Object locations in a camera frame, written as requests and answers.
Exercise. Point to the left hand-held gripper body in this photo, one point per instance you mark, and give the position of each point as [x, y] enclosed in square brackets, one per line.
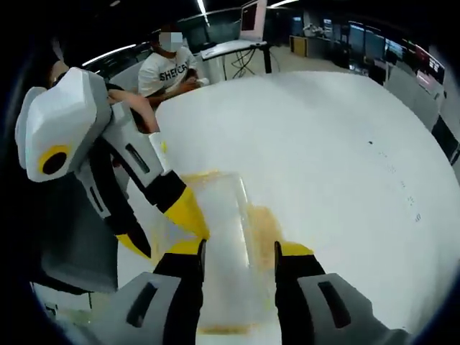
[61, 118]

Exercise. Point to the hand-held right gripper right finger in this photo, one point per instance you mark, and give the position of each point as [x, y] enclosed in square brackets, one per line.
[316, 305]

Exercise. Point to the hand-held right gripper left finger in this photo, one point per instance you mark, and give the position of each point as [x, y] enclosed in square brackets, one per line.
[169, 298]

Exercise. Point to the clear container with yellow buckle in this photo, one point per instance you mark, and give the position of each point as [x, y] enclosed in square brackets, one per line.
[223, 223]

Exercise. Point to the person's left hand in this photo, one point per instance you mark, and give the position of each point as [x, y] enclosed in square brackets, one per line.
[140, 108]

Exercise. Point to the white desk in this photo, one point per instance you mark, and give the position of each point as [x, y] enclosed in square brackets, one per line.
[230, 48]

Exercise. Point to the ceiling light strip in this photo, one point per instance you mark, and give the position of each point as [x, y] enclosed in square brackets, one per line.
[203, 10]

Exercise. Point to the pink monitor screen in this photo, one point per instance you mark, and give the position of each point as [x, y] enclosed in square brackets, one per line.
[253, 19]

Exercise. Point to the yellow cabinet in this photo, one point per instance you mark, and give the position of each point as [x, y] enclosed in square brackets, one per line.
[298, 45]

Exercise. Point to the grey partition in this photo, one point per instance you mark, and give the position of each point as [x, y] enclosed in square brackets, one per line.
[413, 97]

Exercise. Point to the red display screen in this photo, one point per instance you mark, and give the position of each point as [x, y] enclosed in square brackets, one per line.
[431, 68]

